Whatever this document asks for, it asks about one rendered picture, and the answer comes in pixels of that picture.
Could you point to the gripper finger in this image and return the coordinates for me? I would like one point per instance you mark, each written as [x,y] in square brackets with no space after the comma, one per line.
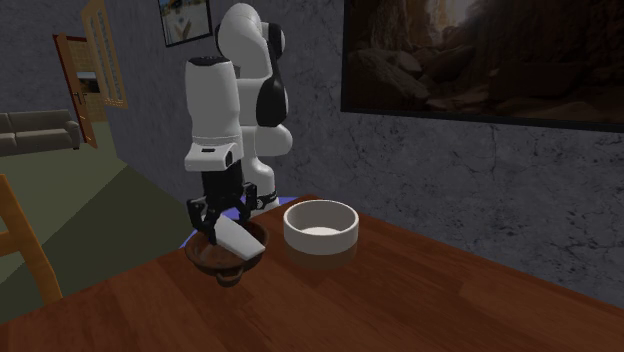
[201,208]
[250,201]

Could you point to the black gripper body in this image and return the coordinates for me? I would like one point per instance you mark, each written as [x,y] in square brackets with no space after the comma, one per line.
[222,181]

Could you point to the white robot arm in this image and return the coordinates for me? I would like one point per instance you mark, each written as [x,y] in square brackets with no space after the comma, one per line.
[212,102]

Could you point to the blue robot stand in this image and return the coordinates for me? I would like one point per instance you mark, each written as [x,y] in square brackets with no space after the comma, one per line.
[289,199]

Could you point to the flat white wedge block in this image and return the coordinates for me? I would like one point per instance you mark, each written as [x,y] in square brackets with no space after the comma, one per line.
[239,240]

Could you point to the dark brown wooden bowl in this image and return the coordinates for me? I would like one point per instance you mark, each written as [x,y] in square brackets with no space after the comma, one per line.
[214,261]

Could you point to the white round bowl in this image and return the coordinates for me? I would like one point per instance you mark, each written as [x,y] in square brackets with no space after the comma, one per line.
[319,241]

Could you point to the brown wooden table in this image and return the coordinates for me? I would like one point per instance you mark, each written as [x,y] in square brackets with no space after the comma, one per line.
[390,302]

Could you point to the grey sofa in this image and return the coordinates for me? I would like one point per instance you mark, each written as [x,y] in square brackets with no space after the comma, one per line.
[41,131]

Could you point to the orange wooden chair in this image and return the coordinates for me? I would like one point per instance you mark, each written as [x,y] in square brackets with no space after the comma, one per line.
[29,253]

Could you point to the brown wooden door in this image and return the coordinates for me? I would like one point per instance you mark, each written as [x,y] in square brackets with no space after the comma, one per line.
[73,83]

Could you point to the large dark rock picture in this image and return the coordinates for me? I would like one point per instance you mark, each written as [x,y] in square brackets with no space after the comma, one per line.
[487,58]

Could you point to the small framed wall picture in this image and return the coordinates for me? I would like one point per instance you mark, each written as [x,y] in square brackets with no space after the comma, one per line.
[185,19]

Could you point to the yellow lattice window frame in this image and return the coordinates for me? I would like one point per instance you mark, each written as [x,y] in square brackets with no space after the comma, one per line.
[105,58]

